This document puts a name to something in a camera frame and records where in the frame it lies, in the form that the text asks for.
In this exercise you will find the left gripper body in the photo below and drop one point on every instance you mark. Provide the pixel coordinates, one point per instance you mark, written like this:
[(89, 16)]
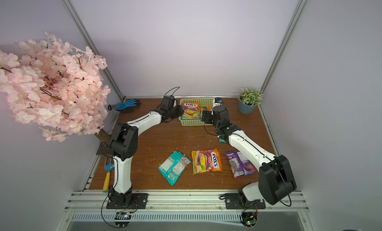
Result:
[(175, 112)]

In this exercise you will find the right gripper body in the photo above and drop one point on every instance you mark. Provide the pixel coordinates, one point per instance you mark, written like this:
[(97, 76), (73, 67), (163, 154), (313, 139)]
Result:
[(207, 117)]

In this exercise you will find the orange candy bag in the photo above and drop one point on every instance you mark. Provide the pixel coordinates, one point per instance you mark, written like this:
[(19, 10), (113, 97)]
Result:
[(205, 108)]

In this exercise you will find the red Fox's candy bag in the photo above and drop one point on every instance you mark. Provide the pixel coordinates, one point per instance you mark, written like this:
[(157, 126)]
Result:
[(191, 111)]

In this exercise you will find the yellow pink Fox's candy bag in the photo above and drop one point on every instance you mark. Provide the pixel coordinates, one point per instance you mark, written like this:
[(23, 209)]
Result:
[(206, 161)]

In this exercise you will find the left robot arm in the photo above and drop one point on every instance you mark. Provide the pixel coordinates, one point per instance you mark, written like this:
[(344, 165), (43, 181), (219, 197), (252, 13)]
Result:
[(124, 145)]

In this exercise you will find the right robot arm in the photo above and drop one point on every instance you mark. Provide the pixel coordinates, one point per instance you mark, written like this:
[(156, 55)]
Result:
[(276, 179)]

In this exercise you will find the green plastic basket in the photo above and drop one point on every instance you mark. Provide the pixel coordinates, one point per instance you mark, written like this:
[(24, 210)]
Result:
[(203, 101)]

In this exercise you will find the teal Fox's candy bag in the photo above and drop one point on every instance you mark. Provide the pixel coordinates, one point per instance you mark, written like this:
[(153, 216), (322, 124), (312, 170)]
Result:
[(222, 140)]

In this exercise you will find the small potted green plant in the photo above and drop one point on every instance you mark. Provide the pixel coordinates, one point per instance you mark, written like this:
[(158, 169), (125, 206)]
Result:
[(248, 100)]

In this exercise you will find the blue black work glove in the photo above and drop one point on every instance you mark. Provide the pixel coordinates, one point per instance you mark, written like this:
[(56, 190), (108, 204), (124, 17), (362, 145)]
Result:
[(125, 107)]

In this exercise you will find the purple candy bag right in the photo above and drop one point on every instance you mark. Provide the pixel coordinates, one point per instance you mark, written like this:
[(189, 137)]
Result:
[(239, 163)]

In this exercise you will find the blue yellow garden fork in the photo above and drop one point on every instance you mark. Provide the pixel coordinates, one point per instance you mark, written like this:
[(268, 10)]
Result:
[(108, 167)]

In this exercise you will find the right controller board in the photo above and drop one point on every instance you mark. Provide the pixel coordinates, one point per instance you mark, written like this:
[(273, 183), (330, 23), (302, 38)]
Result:
[(249, 219)]

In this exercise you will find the controller board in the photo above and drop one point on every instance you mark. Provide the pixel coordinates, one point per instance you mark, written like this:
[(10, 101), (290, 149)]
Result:
[(122, 219), (249, 219)]

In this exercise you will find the left controller board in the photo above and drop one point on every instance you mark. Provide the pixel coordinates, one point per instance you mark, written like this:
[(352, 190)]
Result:
[(122, 219)]

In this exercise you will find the pink artificial blossom tree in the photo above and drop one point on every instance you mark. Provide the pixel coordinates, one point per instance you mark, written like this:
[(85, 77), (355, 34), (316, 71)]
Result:
[(56, 86)]

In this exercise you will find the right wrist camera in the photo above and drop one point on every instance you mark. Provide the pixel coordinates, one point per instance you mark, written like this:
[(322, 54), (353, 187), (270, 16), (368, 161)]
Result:
[(217, 102)]

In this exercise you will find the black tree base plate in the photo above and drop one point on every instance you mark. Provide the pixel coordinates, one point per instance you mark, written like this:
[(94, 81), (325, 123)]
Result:
[(103, 144)]

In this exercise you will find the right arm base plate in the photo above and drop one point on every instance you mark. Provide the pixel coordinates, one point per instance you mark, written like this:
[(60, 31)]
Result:
[(235, 201)]

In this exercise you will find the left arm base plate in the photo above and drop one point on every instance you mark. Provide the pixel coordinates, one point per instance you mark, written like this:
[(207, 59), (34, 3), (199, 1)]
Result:
[(127, 201)]

